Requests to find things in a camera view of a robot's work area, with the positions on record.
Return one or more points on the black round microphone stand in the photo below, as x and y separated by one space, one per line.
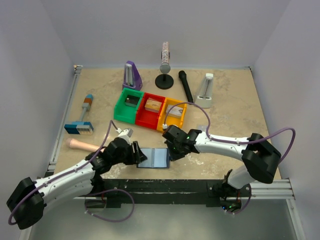
164 81

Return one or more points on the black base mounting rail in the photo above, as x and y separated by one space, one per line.
208 192

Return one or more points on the green plastic bin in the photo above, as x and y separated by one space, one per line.
124 113

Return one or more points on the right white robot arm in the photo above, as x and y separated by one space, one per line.
260 158

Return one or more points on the white metronome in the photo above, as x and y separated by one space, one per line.
204 94

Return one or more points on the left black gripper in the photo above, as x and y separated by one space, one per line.
136 157

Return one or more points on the red plastic bin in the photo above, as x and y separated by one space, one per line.
149 118

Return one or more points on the blue toy block hammer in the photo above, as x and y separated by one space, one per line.
81 127

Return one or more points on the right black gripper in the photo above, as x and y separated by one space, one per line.
174 156

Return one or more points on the black card stack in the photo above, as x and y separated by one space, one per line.
132 101

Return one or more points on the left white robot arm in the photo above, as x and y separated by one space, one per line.
31 198

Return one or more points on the glitter microphone on stand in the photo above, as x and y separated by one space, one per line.
165 58

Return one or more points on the black handheld microphone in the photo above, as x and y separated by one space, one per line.
183 78

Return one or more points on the purple metronome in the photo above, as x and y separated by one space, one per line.
131 77

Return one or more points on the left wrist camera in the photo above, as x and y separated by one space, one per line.
125 134

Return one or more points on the orange card stack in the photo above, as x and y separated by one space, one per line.
152 105

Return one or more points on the navy blue card holder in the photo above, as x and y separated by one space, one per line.
157 158

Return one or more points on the white card stack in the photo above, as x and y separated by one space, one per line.
174 111

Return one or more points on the yellow plastic bin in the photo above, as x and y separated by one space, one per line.
171 120

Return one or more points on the white silver credit card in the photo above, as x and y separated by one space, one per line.
202 127

